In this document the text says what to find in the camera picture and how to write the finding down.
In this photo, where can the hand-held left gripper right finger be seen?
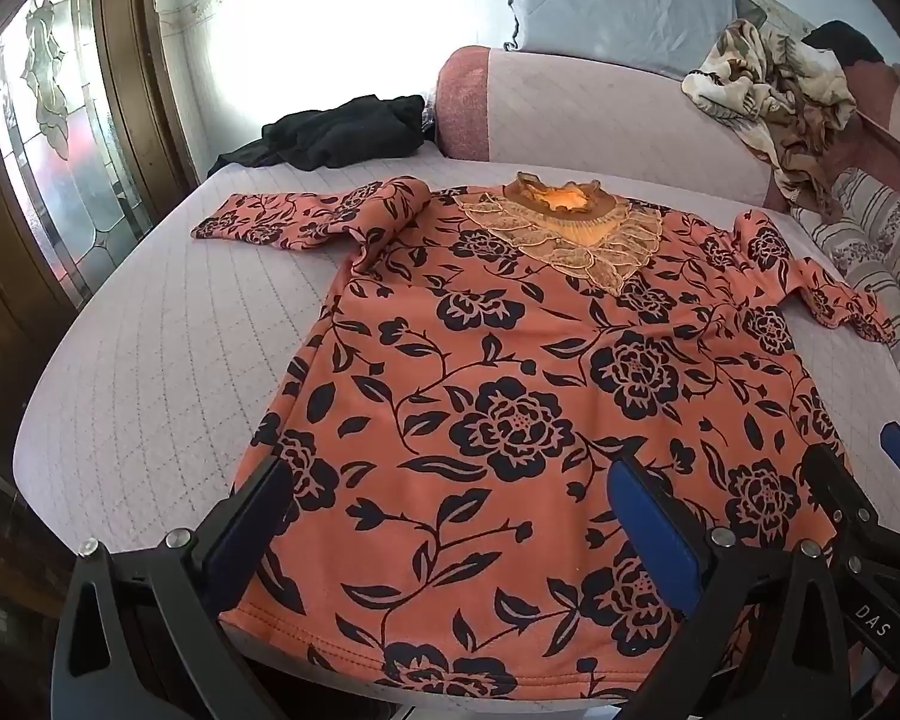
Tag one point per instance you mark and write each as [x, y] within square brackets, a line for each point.
[656, 540]

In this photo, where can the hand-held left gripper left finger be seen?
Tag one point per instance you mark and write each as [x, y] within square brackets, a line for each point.
[251, 526]

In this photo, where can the orange floral shirt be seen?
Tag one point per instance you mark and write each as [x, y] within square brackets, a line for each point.
[495, 360]

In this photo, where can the quilted lilac bed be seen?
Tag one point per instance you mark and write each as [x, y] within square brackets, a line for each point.
[157, 360]

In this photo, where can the dusty red blanket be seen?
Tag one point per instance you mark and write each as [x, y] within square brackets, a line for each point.
[881, 116]

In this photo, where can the black garment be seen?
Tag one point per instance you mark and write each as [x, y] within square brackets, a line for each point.
[330, 135]

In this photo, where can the beige floral cloth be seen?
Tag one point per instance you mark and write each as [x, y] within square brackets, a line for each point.
[750, 82]

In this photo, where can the stained glass door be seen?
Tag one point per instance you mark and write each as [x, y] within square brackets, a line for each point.
[60, 165]

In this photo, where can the dark cloth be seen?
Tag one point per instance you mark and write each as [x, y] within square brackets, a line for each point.
[840, 37]

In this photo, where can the pink quilted bolster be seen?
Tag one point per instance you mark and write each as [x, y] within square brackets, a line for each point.
[607, 112]

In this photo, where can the grey-blue pillow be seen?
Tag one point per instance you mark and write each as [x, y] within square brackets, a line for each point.
[630, 7]

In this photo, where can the wooden door frame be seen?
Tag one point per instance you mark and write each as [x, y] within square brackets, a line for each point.
[127, 52]

